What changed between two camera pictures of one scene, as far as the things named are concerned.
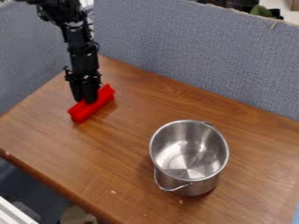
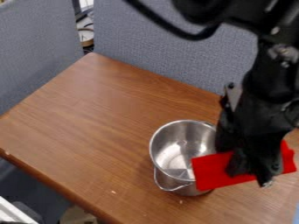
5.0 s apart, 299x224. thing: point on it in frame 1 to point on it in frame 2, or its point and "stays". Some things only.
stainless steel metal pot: [188, 151] stays
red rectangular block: [84, 111] to [209, 168]
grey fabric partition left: [33, 55] stays
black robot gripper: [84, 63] to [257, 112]
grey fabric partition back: [228, 52] stays
